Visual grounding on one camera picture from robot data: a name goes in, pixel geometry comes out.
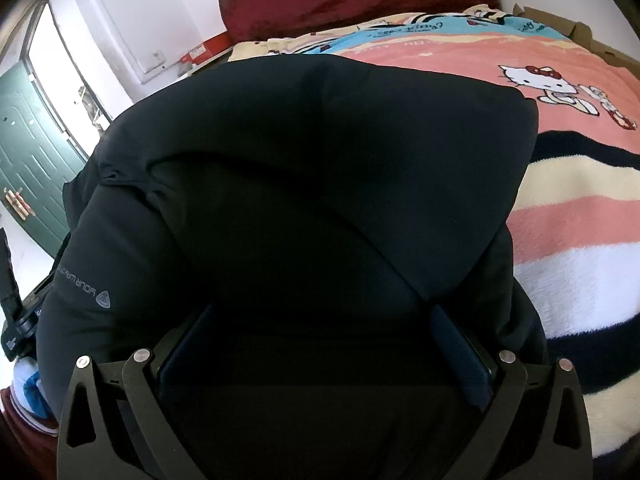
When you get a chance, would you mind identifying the green door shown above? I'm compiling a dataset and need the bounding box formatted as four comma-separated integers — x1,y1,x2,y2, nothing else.
0,60,89,256

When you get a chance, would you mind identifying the cardboard box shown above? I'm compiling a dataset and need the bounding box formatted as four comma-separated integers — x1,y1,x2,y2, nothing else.
512,2,640,81

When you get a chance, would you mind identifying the white wall panel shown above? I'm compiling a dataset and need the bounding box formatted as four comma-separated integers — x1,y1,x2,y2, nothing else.
135,50,169,86

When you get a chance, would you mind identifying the striped printed blanket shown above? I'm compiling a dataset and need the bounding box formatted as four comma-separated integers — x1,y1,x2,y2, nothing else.
227,4,640,456

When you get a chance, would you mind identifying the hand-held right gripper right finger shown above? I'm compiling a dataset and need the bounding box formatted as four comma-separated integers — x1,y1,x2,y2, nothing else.
427,302,593,480

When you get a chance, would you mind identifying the dark red cloth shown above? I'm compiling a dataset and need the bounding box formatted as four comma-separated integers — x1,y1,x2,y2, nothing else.
0,387,61,480

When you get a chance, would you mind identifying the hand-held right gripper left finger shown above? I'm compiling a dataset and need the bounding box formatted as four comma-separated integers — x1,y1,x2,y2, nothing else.
56,304,217,480

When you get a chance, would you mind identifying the black hooded jacket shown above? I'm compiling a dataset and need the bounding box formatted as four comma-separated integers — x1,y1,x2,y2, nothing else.
37,55,549,480

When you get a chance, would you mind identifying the blue white cloth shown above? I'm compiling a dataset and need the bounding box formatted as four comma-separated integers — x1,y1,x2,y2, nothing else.
10,357,59,434

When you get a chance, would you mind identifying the red box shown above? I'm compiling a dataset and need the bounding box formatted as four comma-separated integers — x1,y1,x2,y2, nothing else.
181,31,234,66

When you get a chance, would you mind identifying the grey bag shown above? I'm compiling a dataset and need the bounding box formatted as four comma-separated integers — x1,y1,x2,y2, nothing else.
77,85,112,132

